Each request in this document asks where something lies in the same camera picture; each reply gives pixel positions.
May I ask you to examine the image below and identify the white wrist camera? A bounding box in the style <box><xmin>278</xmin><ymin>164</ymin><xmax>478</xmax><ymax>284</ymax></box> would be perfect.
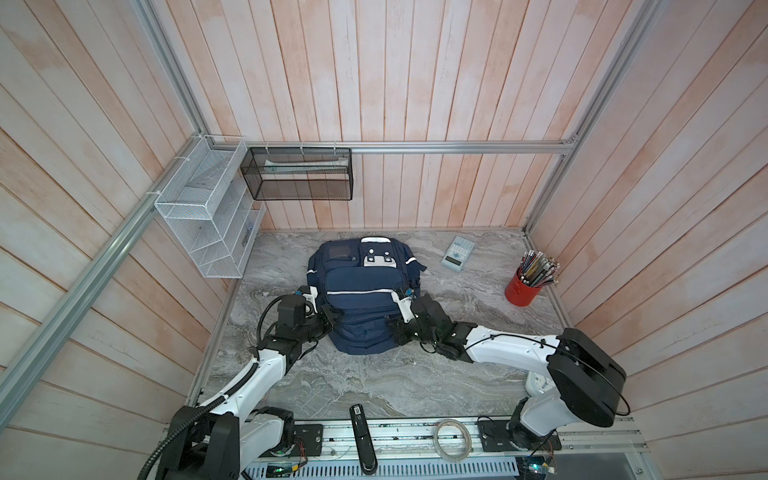
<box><xmin>391</xmin><ymin>291</ymin><xmax>416</xmax><ymax>323</ymax></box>
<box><xmin>298</xmin><ymin>285</ymin><xmax>318</xmax><ymax>314</ymax></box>

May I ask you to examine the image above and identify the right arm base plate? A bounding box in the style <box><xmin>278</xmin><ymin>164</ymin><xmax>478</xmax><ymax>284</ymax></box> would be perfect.
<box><xmin>476</xmin><ymin>416</ymin><xmax>562</xmax><ymax>452</ymax></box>

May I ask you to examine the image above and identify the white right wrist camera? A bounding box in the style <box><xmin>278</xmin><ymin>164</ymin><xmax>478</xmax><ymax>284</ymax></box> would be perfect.
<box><xmin>391</xmin><ymin>291</ymin><xmax>416</xmax><ymax>323</ymax></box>

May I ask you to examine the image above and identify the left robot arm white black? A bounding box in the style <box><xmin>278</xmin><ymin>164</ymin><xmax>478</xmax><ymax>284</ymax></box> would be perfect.
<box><xmin>138</xmin><ymin>286</ymin><xmax>333</xmax><ymax>479</ymax></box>

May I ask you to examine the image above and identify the white wire mesh shelf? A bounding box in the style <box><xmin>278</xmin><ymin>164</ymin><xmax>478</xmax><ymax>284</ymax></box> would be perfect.
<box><xmin>155</xmin><ymin>135</ymin><xmax>265</xmax><ymax>279</ymax></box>

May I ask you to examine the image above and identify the black handheld device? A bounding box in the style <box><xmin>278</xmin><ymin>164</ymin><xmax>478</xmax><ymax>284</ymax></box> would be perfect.
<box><xmin>349</xmin><ymin>404</ymin><xmax>378</xmax><ymax>475</ymax></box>

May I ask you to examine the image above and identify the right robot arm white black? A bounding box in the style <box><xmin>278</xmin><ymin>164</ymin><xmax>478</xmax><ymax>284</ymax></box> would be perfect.
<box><xmin>390</xmin><ymin>292</ymin><xmax>626</xmax><ymax>451</ymax></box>

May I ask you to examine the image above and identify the black mesh wall basket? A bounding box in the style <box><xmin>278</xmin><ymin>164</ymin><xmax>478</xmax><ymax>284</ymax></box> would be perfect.
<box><xmin>240</xmin><ymin>147</ymin><xmax>354</xmax><ymax>201</ymax></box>

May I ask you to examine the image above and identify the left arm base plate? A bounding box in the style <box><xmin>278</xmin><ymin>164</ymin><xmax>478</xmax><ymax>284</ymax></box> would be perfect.
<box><xmin>259</xmin><ymin>423</ymin><xmax>324</xmax><ymax>459</ymax></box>

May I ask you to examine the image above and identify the light green calculator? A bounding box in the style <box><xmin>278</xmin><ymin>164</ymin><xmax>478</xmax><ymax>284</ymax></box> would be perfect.
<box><xmin>441</xmin><ymin>236</ymin><xmax>475</xmax><ymax>272</ymax></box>

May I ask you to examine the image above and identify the red pen holder cup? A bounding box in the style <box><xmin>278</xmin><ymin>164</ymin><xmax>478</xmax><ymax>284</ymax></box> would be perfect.
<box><xmin>504</xmin><ymin>269</ymin><xmax>542</xmax><ymax>307</ymax></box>

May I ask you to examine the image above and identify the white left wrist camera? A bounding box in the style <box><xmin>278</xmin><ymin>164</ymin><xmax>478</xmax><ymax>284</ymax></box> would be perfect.
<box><xmin>298</xmin><ymin>285</ymin><xmax>318</xmax><ymax>314</ymax></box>

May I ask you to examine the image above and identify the aluminium front rail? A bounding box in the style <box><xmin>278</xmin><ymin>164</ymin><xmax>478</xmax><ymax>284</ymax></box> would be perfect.
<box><xmin>247</xmin><ymin>417</ymin><xmax>649</xmax><ymax>468</ymax></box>

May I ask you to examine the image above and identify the navy blue student backpack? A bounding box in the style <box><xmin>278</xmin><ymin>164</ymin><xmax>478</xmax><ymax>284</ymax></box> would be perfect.
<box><xmin>307</xmin><ymin>236</ymin><xmax>427</xmax><ymax>355</ymax></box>

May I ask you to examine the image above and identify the coiled clear cable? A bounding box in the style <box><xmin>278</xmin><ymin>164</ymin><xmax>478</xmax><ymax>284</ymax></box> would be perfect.
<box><xmin>432</xmin><ymin>418</ymin><xmax>475</xmax><ymax>463</ymax></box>

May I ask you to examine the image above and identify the white round alarm clock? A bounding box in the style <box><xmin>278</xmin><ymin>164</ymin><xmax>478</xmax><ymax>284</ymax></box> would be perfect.
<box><xmin>525</xmin><ymin>371</ymin><xmax>547</xmax><ymax>397</ymax></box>

